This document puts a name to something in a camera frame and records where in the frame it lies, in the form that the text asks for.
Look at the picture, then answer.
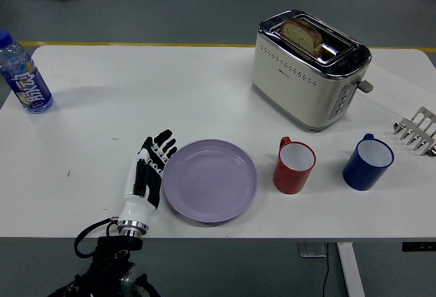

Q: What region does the white table leg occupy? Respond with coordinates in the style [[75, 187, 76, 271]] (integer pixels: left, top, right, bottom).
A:
[[337, 242, 366, 297]]

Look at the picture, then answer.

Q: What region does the black hanging cable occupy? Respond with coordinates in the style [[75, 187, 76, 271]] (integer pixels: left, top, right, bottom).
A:
[[321, 243, 332, 297]]

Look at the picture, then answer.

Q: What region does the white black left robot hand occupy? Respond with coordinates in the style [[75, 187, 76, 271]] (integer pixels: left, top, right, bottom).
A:
[[117, 129, 178, 227]]

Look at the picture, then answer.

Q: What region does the red mug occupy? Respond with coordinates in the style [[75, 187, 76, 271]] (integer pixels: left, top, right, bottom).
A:
[[272, 136, 317, 195]]

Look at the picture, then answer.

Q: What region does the white paper sheet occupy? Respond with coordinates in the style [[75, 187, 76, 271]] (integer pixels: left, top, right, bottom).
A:
[[354, 62, 436, 123]]

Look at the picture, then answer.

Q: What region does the black table control panel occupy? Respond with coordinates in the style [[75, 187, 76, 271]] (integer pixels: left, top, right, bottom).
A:
[[401, 241, 436, 253]]

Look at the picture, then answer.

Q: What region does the brown bread slice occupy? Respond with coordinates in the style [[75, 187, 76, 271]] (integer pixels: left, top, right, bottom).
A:
[[280, 17, 324, 57]]

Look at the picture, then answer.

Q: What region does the purple round plate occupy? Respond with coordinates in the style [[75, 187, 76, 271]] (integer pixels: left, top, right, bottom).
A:
[[162, 138, 259, 223]]

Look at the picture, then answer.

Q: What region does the cream chrome toaster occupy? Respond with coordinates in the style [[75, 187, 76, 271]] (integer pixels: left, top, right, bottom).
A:
[[251, 10, 374, 133]]

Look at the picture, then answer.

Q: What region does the silver metal toast rack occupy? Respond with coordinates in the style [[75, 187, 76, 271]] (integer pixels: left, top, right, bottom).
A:
[[392, 106, 436, 157]]

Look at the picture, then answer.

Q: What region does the grey metal table bracket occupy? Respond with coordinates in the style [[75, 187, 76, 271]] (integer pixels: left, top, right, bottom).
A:
[[298, 243, 328, 258]]

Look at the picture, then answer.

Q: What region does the blue mug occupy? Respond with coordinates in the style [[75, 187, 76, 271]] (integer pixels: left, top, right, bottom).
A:
[[342, 133, 395, 191]]

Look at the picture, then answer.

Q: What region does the blue labelled drink bottle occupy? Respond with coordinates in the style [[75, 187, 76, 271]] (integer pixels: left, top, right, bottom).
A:
[[0, 29, 55, 114]]

